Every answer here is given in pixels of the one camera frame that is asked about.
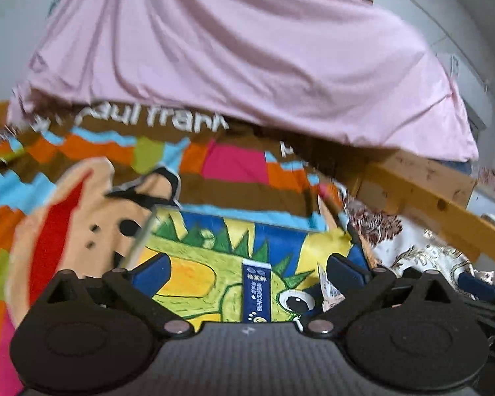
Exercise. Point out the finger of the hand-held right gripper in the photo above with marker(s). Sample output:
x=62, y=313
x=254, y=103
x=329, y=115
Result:
x=478, y=291

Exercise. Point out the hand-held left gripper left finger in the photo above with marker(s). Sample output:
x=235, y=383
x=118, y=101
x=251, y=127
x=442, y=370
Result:
x=151, y=274

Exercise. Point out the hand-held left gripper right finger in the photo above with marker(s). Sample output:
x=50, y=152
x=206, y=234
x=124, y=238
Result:
x=346, y=274

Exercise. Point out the dinosaur print metal tray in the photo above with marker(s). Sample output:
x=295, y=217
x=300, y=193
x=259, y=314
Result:
x=214, y=264

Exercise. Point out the white snack wrapper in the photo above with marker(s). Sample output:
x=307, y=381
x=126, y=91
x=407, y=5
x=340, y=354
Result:
x=329, y=291

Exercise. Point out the white brown floral cloth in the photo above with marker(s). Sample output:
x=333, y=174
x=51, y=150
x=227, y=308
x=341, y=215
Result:
x=412, y=243

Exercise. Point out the small blue sachet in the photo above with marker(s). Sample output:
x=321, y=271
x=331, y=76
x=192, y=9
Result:
x=256, y=293

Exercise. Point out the colourful printed blanket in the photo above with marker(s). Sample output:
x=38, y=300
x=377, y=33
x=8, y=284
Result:
x=231, y=161

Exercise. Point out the pink bed sheet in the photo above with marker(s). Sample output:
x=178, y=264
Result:
x=239, y=41

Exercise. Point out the wooden bed frame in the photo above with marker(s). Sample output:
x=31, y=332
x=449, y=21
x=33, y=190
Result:
x=420, y=189

